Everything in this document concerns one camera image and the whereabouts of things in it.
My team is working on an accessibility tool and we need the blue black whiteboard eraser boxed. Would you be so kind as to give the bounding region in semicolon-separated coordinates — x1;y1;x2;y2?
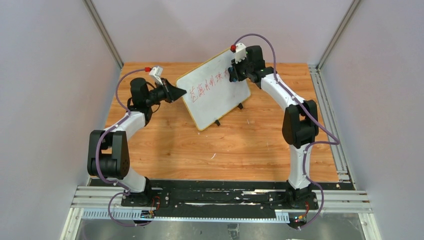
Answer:
228;67;238;83

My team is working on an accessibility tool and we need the yellow framed whiteboard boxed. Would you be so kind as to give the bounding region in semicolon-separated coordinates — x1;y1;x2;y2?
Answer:
176;49;251;131

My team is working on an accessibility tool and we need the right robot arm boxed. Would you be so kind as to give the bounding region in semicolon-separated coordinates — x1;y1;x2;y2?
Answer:
228;43;319;209

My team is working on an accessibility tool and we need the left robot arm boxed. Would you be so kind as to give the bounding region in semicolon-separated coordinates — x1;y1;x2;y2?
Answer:
87;77;187;206

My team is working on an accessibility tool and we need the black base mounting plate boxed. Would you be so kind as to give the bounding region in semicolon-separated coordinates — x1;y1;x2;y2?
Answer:
89;178;355;220

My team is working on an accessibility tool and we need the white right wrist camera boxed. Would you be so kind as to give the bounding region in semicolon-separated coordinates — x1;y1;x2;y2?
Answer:
230;43;247;64

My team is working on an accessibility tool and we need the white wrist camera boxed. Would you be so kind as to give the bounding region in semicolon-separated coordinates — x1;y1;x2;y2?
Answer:
230;43;247;64
149;65;163;86

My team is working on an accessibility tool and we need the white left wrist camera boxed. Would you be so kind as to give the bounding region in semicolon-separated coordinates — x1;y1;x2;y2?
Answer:
149;65;163;86

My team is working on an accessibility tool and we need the whiteboard wire stand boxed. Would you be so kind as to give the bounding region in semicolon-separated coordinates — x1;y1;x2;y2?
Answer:
213;102;244;127

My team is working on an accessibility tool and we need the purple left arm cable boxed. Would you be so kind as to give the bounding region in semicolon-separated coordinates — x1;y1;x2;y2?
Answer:
95;66;154;228

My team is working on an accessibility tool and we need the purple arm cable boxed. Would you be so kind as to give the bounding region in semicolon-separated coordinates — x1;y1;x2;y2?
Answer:
95;66;154;228
230;33;341;230

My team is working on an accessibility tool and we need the left corner aluminium post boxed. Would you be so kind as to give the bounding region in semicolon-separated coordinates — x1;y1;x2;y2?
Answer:
82;0;124;69

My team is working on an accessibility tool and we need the corner aluminium post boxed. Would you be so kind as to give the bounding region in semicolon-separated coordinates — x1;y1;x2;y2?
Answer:
316;0;362;72
82;0;124;69

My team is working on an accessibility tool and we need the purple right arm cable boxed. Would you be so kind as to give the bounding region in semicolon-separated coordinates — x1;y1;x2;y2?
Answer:
230;33;341;230

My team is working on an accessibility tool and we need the right corner aluminium post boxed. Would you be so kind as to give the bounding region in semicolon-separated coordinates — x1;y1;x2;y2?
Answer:
316;0;362;72

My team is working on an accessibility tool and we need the aluminium front frame rail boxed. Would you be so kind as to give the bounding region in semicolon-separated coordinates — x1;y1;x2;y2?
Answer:
61;180;382;240

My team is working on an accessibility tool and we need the right side aluminium rail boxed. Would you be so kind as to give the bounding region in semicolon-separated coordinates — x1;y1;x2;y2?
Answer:
308;64;356;190

